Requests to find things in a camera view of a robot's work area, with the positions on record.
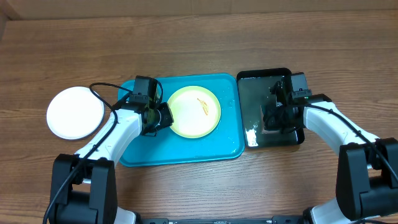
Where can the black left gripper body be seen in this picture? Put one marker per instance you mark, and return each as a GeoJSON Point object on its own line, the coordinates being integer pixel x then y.
{"type": "Point", "coordinates": [163, 118]}

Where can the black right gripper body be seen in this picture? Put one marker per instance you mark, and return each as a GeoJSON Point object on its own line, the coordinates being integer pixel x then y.
{"type": "Point", "coordinates": [270, 113]}

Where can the green dish sponge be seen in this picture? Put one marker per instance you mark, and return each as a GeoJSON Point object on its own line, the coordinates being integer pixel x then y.
{"type": "Point", "coordinates": [269, 123]}

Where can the yellow plate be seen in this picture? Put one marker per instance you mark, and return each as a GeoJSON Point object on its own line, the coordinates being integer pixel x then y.
{"type": "Point", "coordinates": [196, 111]}

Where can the white plate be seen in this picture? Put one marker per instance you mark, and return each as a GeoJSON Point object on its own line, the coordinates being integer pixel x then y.
{"type": "Point", "coordinates": [74, 113]}

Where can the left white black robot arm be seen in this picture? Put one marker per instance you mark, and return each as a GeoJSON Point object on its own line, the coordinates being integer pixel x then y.
{"type": "Point", "coordinates": [83, 187]}

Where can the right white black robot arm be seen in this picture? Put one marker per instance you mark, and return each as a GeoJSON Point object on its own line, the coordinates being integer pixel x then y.
{"type": "Point", "coordinates": [366, 181]}

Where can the black water tray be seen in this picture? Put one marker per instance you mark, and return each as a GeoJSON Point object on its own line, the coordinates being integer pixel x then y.
{"type": "Point", "coordinates": [254, 97]}

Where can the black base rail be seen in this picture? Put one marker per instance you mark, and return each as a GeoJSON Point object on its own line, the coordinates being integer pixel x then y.
{"type": "Point", "coordinates": [280, 219]}

